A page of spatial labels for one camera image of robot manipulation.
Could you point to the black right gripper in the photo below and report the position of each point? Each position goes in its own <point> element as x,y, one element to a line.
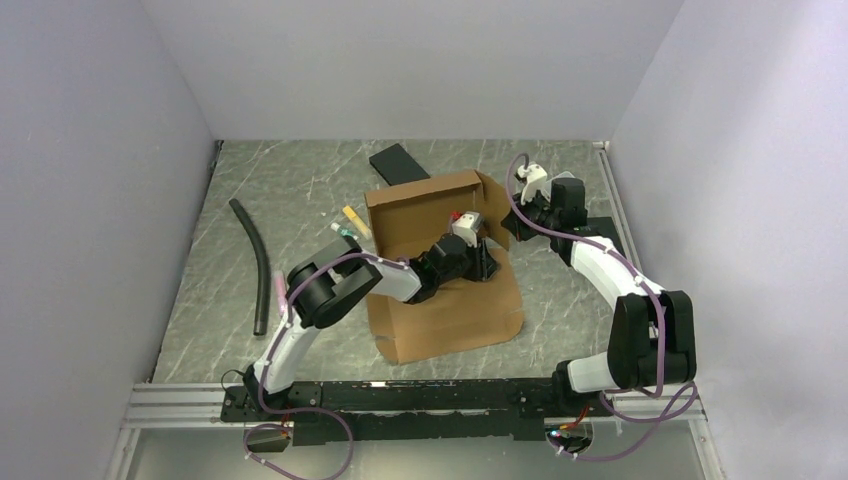
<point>515,224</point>

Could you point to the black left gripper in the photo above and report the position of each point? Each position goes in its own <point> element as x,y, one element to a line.
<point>485,266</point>

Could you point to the brown cardboard box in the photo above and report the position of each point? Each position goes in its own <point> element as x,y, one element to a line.
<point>407,220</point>

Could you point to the yellow marker pen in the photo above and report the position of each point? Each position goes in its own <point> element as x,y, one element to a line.
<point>357,221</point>

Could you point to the green white glue stick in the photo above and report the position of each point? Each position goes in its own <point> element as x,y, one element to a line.
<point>343,231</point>

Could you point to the pink pen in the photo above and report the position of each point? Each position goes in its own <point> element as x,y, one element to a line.
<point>281,292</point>

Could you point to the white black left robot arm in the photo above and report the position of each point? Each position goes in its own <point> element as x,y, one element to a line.
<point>323,289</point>

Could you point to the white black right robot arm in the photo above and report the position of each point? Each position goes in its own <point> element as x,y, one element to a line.
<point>651,341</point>

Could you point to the small black box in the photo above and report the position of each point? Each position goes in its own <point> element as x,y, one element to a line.
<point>396,166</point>

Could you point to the black rectangular block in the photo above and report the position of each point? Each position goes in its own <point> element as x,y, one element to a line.
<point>605,226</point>

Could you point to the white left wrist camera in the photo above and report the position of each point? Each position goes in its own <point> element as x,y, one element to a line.
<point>467,226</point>

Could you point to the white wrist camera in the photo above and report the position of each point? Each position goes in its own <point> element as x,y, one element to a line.
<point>467,226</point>
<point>533,178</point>

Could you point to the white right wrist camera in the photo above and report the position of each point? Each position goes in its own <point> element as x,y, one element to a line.
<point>533,178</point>

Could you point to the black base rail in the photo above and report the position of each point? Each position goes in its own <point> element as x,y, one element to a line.
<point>329,426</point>

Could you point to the aluminium frame rail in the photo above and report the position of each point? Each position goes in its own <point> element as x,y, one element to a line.
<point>214,405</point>

